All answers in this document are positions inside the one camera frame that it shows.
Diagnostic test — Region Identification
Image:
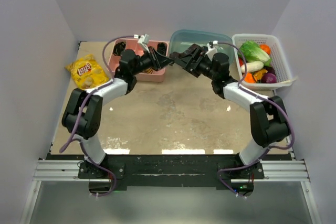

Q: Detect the orange carrot piece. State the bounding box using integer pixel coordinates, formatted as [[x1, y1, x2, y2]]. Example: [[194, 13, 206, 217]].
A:
[[244, 73, 257, 84]]

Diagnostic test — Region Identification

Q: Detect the white radish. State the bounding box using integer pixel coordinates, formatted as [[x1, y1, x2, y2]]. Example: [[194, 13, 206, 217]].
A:
[[240, 61, 264, 73]]

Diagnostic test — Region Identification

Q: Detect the dark brown patterned tie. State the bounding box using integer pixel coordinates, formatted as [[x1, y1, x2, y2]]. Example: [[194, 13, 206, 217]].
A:
[[169, 51, 189, 62]]

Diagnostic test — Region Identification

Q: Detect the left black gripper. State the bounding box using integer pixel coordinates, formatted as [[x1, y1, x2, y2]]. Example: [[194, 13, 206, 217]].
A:
[[132, 47, 174, 77]]

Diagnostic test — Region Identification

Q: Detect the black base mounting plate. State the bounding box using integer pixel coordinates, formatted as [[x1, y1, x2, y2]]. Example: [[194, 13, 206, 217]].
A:
[[78, 154, 265, 195]]

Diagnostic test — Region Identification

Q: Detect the purple onion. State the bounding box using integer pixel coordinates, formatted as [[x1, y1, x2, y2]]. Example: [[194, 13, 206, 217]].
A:
[[261, 73, 277, 84]]

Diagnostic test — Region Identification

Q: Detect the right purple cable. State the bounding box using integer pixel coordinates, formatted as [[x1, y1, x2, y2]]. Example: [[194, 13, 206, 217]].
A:
[[209, 42, 295, 196]]

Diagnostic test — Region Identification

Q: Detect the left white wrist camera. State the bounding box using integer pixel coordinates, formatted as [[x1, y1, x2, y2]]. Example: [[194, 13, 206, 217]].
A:
[[138, 34, 149, 51]]

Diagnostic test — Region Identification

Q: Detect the green lettuce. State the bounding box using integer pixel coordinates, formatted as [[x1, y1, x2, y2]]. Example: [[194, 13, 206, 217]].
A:
[[238, 41, 271, 66]]

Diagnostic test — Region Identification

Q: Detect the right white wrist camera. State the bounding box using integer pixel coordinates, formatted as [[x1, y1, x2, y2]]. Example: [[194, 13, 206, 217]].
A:
[[206, 40, 218, 60]]

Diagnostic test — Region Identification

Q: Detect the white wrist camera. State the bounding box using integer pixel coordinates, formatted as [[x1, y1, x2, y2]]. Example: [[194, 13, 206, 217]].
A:
[[138, 34, 149, 51], [206, 40, 218, 60]]

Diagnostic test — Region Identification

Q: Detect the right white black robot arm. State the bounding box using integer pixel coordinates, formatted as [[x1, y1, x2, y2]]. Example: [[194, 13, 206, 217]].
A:
[[170, 44, 294, 178]]

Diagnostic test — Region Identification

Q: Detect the orange yellow pepper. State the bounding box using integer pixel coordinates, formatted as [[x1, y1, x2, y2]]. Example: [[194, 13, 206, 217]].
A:
[[253, 68, 268, 82]]

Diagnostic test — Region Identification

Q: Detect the white plastic basket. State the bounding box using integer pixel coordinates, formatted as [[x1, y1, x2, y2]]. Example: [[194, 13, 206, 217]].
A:
[[232, 34, 296, 90]]

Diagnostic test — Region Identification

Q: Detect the rolled black tie back right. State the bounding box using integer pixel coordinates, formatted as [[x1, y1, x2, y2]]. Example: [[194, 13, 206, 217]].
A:
[[156, 42, 167, 56]]

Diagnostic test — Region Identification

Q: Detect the dark purple eggplant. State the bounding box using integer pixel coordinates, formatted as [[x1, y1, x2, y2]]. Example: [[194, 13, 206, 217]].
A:
[[265, 66, 276, 75]]

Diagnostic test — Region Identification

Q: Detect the rolled yellow tie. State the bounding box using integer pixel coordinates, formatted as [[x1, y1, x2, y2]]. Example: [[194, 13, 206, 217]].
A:
[[143, 68, 153, 74]]

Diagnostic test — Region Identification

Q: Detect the yellow Lays chips bag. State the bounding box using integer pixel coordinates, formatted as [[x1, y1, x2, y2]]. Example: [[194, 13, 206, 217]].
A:
[[65, 54, 110, 90]]

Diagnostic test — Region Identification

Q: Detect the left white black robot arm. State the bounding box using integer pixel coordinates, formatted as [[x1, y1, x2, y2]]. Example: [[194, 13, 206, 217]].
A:
[[59, 47, 174, 178]]

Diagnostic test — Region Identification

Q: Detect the rolled black tie back left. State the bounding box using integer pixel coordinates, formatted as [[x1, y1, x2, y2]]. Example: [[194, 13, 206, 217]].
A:
[[112, 41, 127, 56]]

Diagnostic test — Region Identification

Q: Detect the pink divided organizer tray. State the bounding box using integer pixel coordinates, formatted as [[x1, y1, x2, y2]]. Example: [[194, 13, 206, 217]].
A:
[[108, 38, 169, 82]]

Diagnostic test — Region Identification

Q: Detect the rolled black tie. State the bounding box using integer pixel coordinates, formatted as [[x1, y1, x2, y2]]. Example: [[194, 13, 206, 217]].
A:
[[112, 41, 127, 56], [156, 42, 167, 56]]

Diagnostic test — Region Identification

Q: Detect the orange fruit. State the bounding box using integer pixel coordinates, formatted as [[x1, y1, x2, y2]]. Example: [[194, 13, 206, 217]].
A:
[[260, 44, 271, 55]]

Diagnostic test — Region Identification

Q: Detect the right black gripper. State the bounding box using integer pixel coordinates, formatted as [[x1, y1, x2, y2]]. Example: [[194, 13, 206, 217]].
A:
[[174, 48, 217, 81]]

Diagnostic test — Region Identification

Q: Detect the blue transparent plastic bin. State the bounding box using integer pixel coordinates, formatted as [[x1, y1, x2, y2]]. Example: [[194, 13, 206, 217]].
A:
[[169, 30, 232, 58]]

